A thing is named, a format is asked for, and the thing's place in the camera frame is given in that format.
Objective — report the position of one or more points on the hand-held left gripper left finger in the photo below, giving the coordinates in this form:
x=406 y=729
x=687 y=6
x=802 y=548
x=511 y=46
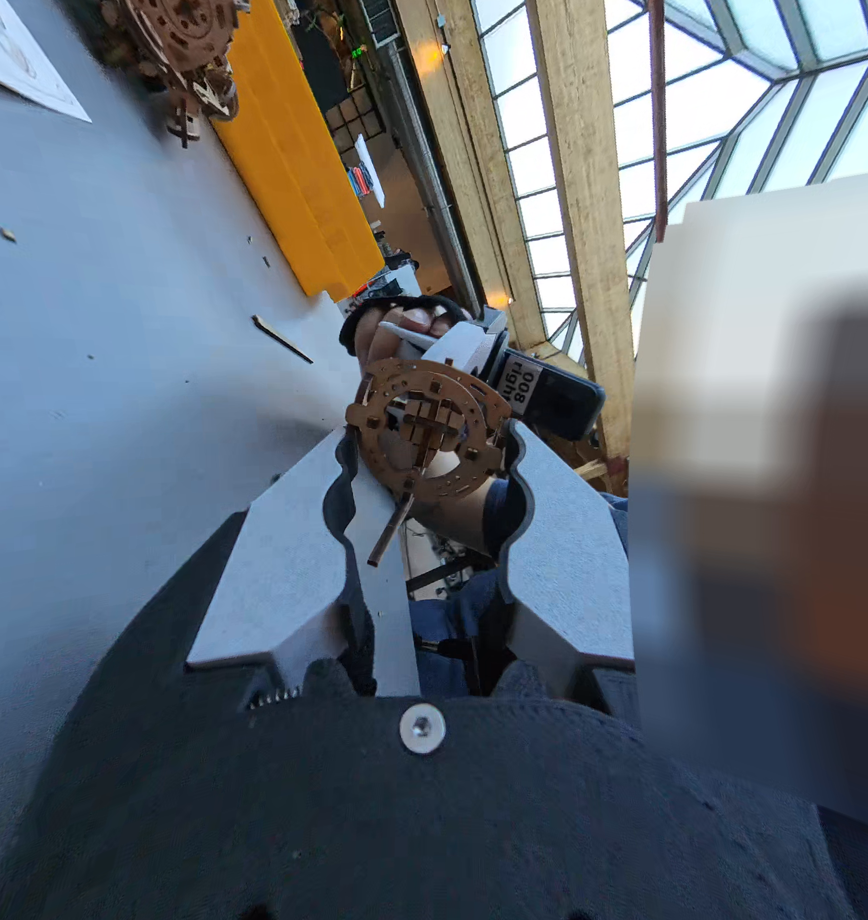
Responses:
x=276 y=575

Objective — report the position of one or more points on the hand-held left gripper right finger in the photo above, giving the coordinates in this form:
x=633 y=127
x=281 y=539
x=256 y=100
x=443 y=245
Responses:
x=570 y=568

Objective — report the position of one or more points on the wooden submarine model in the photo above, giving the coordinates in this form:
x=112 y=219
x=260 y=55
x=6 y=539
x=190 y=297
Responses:
x=182 y=43

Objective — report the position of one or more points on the person's right forearm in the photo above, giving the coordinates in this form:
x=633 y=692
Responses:
x=463 y=517

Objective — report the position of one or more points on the person's right hand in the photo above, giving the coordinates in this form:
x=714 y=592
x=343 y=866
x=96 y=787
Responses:
x=412 y=318

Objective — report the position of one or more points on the thin wooden stick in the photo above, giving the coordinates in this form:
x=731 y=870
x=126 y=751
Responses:
x=279 y=336

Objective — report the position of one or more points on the stack of yellow plastic bins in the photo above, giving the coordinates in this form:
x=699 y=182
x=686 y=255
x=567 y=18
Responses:
x=297 y=180

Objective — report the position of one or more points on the white instruction booklet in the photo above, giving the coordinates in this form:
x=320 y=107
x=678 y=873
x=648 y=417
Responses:
x=17 y=65

